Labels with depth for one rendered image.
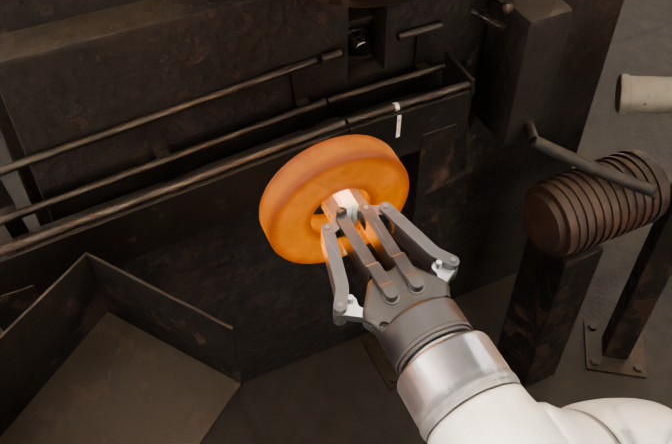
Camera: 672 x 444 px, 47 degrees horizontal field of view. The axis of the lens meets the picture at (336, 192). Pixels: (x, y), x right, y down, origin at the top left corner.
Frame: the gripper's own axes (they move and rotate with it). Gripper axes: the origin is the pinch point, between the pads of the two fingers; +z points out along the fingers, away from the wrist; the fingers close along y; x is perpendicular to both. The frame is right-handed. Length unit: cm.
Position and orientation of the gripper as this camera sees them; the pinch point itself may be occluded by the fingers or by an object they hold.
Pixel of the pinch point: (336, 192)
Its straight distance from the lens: 77.0
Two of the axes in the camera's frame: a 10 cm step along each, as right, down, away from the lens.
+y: 9.0, -3.1, 2.9
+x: 0.2, -6.5, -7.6
